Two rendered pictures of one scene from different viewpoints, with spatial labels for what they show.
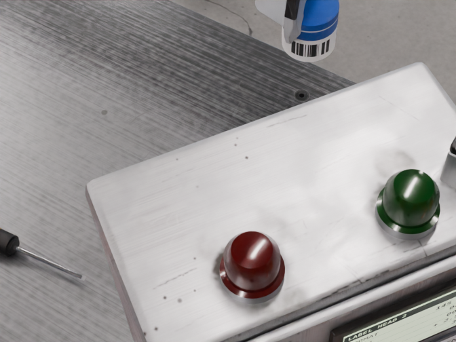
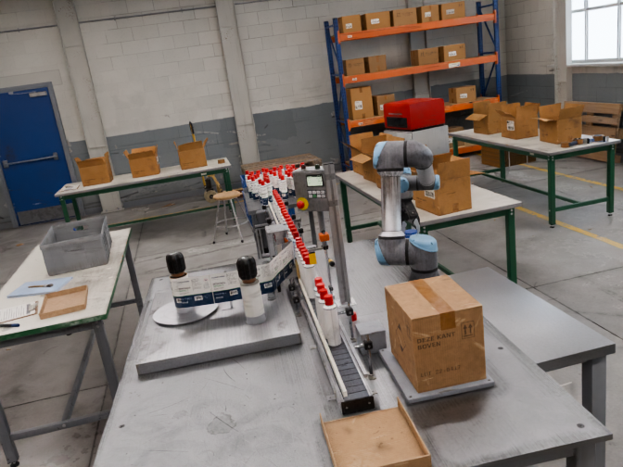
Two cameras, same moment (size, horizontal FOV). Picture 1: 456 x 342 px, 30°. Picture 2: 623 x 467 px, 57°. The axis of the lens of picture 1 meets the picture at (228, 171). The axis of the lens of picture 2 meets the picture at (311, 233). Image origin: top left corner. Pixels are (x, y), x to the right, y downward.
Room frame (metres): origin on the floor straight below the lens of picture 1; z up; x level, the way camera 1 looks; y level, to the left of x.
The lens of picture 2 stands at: (-1.57, -1.92, 1.94)
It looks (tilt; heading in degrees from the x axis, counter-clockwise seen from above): 17 degrees down; 48
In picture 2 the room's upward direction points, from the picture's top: 8 degrees counter-clockwise
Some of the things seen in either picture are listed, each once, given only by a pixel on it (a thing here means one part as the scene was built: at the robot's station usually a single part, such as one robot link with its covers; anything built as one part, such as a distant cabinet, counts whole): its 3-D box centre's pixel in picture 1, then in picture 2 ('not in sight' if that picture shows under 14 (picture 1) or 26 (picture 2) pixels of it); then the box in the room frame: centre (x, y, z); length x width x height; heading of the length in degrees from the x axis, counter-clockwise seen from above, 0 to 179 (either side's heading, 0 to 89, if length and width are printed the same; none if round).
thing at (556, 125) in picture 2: not in sight; (556, 123); (4.45, 0.76, 0.97); 0.43 x 0.42 x 0.37; 145
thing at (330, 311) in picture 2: not in sight; (331, 320); (-0.19, -0.43, 0.98); 0.05 x 0.05 x 0.20
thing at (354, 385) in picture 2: not in sight; (316, 306); (0.05, -0.07, 0.86); 1.65 x 0.08 x 0.04; 55
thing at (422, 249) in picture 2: not in sight; (422, 251); (0.36, -0.47, 1.09); 0.13 x 0.12 x 0.14; 121
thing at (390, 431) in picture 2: not in sight; (371, 437); (-0.52, -0.89, 0.85); 0.30 x 0.26 x 0.04; 55
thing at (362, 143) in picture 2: not in sight; (367, 153); (2.80, 1.94, 0.97); 0.45 x 0.40 x 0.37; 151
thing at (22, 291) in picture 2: not in sight; (40, 287); (-0.54, 1.83, 0.81); 0.32 x 0.24 x 0.01; 134
